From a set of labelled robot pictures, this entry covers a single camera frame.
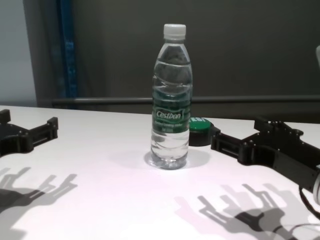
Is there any thin right camera cable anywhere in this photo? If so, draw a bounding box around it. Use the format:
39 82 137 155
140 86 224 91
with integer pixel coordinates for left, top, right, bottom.
299 186 320 217

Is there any blue metal shelf upright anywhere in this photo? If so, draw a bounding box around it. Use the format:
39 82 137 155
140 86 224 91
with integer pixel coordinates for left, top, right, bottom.
56 0 78 110

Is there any grey horizontal metal rail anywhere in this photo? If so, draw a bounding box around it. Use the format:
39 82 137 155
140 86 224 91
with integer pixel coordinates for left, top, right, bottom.
51 96 320 107

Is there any clear Cestbon water bottle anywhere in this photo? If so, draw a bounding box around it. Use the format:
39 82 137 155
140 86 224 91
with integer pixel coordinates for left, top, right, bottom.
150 23 194 170

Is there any green YES push button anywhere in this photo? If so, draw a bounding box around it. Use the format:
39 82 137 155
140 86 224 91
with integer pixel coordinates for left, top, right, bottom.
188 116 221 147

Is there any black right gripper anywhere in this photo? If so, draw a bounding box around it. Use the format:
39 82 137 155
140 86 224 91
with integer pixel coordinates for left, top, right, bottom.
210 116 320 196

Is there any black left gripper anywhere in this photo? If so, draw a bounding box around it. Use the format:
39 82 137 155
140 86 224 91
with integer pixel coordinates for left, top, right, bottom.
0 109 59 158

